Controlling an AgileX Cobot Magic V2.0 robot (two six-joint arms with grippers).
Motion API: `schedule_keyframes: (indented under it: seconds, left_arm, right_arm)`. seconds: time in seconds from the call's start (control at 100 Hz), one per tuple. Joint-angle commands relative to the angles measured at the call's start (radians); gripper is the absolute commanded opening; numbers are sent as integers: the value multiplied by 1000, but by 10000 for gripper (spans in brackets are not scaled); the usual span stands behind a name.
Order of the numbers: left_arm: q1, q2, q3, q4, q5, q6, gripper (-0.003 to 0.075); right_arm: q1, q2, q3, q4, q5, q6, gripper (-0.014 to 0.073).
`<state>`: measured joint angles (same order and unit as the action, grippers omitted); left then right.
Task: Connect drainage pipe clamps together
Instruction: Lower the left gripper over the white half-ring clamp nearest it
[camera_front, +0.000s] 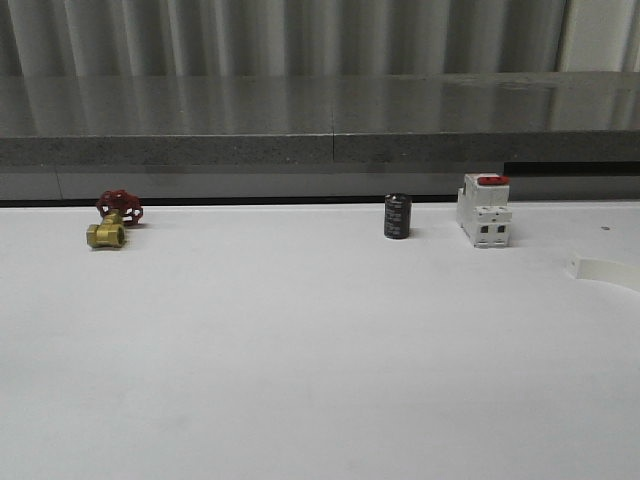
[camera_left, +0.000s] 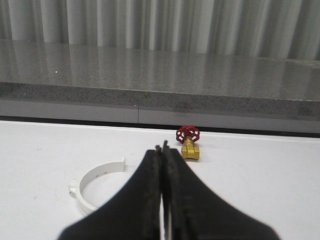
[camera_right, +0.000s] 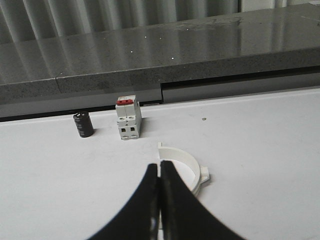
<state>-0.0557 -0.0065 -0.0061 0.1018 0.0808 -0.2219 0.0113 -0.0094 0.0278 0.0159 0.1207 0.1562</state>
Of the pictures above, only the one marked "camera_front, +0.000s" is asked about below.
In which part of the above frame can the brass valve red handwheel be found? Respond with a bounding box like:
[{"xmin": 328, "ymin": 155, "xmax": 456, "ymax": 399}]
[{"xmin": 86, "ymin": 189, "xmax": 144, "ymax": 249}]

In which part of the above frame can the black cylindrical capacitor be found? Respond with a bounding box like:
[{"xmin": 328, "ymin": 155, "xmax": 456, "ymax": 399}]
[{"xmin": 384, "ymin": 193, "xmax": 412, "ymax": 240}]

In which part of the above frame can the grey stone countertop ledge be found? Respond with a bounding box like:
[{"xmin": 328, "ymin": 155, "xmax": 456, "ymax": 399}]
[{"xmin": 1, "ymin": 73, "xmax": 639, "ymax": 175}]

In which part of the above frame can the white circuit breaker red switch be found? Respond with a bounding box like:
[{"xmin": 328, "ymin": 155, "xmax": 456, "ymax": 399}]
[{"xmin": 456, "ymin": 173, "xmax": 512, "ymax": 248}]

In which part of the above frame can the white half pipe clamp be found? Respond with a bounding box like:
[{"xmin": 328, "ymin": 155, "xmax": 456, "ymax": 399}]
[{"xmin": 567, "ymin": 255, "xmax": 640, "ymax": 292}]

